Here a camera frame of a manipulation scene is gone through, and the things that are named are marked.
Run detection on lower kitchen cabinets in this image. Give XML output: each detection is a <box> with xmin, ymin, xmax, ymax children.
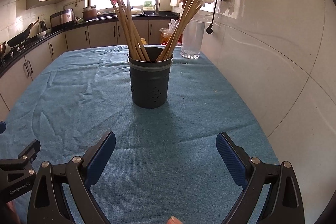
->
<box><xmin>0</xmin><ymin>17</ymin><xmax>174</xmax><ymax>122</ymax></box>

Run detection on person's left hand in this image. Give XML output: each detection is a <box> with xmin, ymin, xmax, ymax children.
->
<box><xmin>4</xmin><ymin>201</ymin><xmax>21</xmax><ymax>224</ymax></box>

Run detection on person's right hand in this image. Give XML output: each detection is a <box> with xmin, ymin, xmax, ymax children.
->
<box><xmin>167</xmin><ymin>216</ymin><xmax>183</xmax><ymax>224</ymax></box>

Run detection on lidded steel pot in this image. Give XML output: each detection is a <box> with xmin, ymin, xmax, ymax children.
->
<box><xmin>0</xmin><ymin>42</ymin><xmax>6</xmax><ymax>57</ymax></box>

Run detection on black wok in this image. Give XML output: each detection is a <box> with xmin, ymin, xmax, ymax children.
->
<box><xmin>7</xmin><ymin>19</ymin><xmax>39</xmax><ymax>48</ymax></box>

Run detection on white bowl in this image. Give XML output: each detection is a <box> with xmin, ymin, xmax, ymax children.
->
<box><xmin>37</xmin><ymin>31</ymin><xmax>47</xmax><ymax>39</ymax></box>

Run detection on blue table cloth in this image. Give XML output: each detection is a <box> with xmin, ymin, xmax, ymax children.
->
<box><xmin>1</xmin><ymin>46</ymin><xmax>278</xmax><ymax>223</ymax></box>

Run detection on silver rice cooker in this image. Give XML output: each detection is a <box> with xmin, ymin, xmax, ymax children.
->
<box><xmin>50</xmin><ymin>9</ymin><xmax>75</xmax><ymax>28</ymax></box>

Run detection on dark grey utensil holder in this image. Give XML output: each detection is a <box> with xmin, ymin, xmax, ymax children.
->
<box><xmin>128</xmin><ymin>46</ymin><xmax>173</xmax><ymax>109</ymax></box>

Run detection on brown clay pot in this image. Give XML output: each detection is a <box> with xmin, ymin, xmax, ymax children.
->
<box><xmin>83</xmin><ymin>6</ymin><xmax>97</xmax><ymax>21</ymax></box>

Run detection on clear glass mug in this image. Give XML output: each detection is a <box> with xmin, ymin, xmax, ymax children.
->
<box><xmin>180</xmin><ymin>20</ymin><xmax>205</xmax><ymax>59</ymax></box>

